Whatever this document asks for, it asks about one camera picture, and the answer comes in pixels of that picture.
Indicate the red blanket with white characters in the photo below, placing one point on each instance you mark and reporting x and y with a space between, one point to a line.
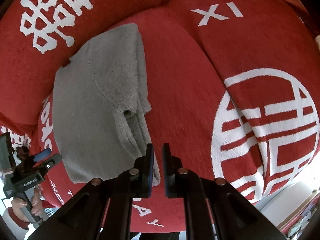
233 87

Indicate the cluttered wooden shelf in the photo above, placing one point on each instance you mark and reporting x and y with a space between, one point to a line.
294 225

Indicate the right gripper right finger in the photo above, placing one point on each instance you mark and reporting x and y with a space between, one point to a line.
213 209

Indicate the grey knit sweater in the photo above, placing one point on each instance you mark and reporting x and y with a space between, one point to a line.
99 105

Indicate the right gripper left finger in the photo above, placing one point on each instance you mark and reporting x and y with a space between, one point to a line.
102 208

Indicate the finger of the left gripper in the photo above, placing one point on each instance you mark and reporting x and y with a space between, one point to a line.
51 162
42 155

